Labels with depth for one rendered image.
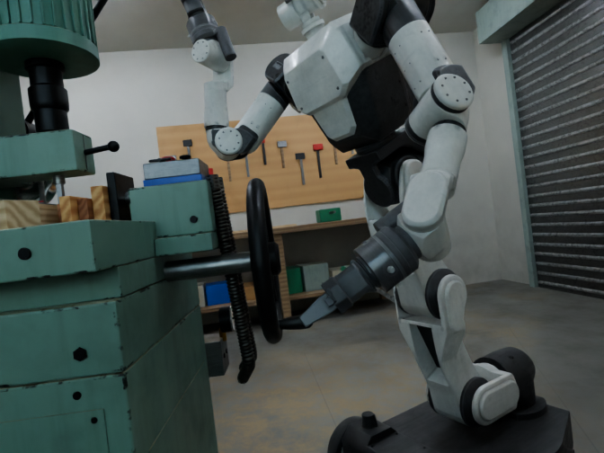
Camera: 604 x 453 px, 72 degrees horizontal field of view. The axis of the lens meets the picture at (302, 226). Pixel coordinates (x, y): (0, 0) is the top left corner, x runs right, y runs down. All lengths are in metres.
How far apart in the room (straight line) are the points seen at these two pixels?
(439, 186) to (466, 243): 4.08
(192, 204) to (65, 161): 0.22
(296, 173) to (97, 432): 3.74
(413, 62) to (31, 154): 0.71
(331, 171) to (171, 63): 1.88
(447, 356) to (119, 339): 0.93
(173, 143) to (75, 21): 3.44
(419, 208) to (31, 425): 0.60
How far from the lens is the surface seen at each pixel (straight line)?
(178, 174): 0.75
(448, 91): 0.82
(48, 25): 0.83
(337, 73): 1.03
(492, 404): 1.40
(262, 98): 1.27
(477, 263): 4.85
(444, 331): 1.22
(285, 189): 4.16
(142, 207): 0.75
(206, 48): 1.28
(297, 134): 4.26
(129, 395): 0.60
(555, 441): 1.49
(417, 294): 1.21
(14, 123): 0.94
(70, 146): 0.80
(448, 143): 0.79
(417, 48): 0.91
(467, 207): 4.79
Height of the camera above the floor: 0.87
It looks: level
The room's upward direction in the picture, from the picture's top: 7 degrees counter-clockwise
